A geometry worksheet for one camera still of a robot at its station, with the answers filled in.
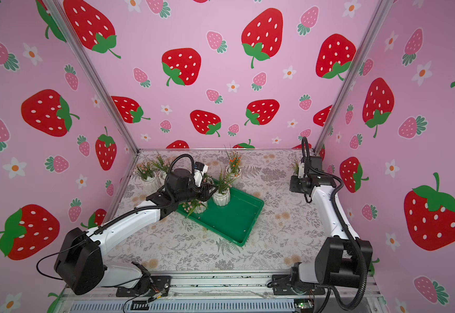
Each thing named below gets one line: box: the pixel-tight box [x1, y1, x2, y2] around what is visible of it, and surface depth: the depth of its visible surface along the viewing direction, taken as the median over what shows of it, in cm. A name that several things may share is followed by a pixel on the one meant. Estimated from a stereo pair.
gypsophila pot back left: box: [151, 155, 171, 184], surface depth 100 cm
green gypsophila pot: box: [211, 169, 233, 207], surface depth 94 cm
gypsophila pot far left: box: [134, 161, 157, 188], surface depth 100 cm
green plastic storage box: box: [176, 187, 265, 247], surface depth 95 cm
